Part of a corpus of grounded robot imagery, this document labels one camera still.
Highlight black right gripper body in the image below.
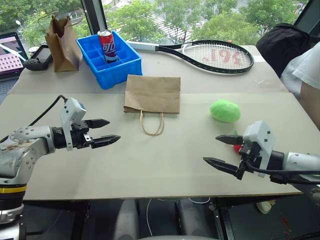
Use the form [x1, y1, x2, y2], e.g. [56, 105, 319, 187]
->
[234, 141, 264, 181]

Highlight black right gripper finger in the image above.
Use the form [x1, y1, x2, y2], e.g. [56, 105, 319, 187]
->
[215, 134, 244, 146]
[202, 156, 241, 179]

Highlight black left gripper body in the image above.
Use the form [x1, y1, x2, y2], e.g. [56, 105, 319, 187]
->
[69, 120, 93, 150]

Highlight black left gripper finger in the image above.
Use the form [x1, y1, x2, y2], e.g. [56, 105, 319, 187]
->
[86, 118, 111, 130]
[89, 134, 122, 150]

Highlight flat brown paper bag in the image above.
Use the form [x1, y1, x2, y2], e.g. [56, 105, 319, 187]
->
[123, 74, 182, 137]

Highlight standing brown paper bag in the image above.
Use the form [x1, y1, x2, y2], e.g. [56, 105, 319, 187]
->
[37, 7, 85, 74]

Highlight small red object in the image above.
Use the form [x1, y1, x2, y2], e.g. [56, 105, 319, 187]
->
[232, 129, 244, 154]

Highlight green plush toy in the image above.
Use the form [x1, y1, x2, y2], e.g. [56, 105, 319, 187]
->
[209, 98, 242, 123]

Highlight white shoe on floor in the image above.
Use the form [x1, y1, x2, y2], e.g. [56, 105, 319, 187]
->
[255, 199, 276, 215]

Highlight blue divided plastic crate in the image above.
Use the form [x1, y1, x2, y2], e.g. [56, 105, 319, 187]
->
[75, 30, 144, 90]

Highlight red and purple soda can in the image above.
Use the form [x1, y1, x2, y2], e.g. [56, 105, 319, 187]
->
[97, 29, 119, 64]

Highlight black and white tennis racket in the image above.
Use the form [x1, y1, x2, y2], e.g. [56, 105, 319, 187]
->
[126, 39, 255, 76]

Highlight grey rounded leg shape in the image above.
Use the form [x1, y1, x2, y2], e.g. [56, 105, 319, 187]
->
[115, 199, 140, 240]

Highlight black handheld controller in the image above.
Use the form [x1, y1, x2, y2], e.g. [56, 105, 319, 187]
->
[22, 45, 54, 72]

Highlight open laptop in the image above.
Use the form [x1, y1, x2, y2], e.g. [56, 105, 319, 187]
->
[0, 31, 29, 96]

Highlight black backpack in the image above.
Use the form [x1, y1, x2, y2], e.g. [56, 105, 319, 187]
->
[255, 22, 311, 79]

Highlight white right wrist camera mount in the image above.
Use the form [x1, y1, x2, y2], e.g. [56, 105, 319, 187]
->
[242, 120, 276, 179]

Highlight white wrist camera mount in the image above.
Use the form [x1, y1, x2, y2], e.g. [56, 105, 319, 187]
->
[242, 120, 276, 179]
[59, 97, 88, 152]

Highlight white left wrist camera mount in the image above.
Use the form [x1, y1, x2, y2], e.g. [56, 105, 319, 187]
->
[59, 97, 88, 152]

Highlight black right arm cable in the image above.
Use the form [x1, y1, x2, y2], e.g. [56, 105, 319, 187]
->
[245, 161, 320, 176]

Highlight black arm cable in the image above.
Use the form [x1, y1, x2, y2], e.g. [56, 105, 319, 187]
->
[0, 94, 69, 144]
[245, 161, 320, 176]

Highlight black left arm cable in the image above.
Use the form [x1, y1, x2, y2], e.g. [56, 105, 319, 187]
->
[0, 94, 69, 144]

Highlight black table frame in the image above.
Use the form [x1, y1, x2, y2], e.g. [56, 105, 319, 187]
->
[21, 191, 320, 240]

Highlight white cable under table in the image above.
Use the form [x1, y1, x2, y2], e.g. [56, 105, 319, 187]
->
[145, 196, 211, 238]

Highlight black window frame post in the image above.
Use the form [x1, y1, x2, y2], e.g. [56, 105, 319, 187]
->
[80, 0, 109, 37]

